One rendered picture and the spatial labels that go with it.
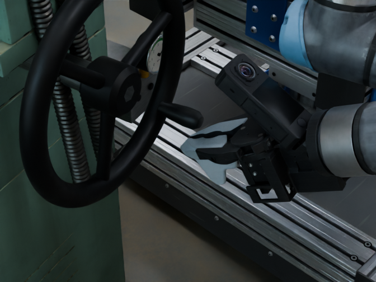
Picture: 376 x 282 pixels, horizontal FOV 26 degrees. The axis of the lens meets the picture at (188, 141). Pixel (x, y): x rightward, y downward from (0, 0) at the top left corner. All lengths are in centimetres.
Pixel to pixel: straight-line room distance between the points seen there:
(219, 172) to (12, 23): 29
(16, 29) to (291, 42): 30
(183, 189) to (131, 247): 19
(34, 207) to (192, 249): 67
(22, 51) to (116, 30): 161
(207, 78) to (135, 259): 47
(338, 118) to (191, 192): 91
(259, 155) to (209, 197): 79
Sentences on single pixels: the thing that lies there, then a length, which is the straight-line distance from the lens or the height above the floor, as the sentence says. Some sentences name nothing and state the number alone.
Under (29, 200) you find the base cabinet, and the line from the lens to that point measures 119.
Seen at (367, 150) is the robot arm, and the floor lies 83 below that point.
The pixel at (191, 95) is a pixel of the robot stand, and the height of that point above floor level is 21.
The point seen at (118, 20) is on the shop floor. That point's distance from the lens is 255.
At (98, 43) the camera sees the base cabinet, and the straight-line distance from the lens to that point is 120.
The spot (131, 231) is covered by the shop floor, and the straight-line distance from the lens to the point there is 186.
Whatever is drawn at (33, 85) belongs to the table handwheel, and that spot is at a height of 89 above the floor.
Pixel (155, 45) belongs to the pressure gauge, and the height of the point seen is 68.
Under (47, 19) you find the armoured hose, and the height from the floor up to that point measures 89.
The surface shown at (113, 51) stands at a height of 62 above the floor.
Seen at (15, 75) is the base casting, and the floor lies 74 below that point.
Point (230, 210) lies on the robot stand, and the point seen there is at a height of 18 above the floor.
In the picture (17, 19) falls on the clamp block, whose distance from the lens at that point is 88.
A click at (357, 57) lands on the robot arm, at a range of 88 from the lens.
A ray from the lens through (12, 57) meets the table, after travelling 89.
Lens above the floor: 136
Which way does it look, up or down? 41 degrees down
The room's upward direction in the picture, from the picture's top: straight up
